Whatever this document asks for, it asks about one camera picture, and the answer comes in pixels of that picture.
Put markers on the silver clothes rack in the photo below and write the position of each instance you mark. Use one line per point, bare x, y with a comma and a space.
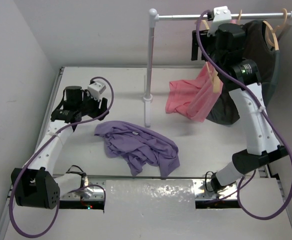
154, 17

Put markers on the purple t shirt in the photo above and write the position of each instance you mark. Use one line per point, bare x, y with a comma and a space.
138, 146

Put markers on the wooden hanger holding dark shirt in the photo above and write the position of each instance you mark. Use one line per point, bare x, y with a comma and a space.
270, 32

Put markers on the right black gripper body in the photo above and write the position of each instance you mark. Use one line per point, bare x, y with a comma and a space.
215, 53

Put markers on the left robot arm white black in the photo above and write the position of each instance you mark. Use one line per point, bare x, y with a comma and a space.
34, 183

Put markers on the pink t shirt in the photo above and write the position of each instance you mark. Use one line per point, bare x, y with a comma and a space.
185, 99

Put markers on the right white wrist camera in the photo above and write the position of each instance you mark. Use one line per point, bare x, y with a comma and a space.
219, 15

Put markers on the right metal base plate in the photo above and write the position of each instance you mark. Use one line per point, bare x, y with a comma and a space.
202, 194

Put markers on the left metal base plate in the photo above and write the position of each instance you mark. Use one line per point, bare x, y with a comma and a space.
94, 192

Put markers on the dark grey t shirt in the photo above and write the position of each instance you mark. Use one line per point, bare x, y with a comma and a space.
224, 112

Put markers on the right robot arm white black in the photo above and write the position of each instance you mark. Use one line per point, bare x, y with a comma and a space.
248, 71

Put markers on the metal base plate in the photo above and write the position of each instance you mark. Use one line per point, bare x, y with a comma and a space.
94, 192
202, 194

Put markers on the aluminium table frame rail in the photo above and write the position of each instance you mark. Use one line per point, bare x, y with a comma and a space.
4, 219

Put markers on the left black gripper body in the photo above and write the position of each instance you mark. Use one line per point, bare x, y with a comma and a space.
89, 106

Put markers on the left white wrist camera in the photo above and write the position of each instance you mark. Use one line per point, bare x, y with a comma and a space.
96, 89

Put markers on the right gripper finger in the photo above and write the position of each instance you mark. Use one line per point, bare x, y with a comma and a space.
194, 46
206, 42

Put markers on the wooden hanger holding pink shirt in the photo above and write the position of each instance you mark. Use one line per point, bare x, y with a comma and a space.
239, 17

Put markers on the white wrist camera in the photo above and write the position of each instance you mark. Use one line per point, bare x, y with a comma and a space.
96, 89
219, 15

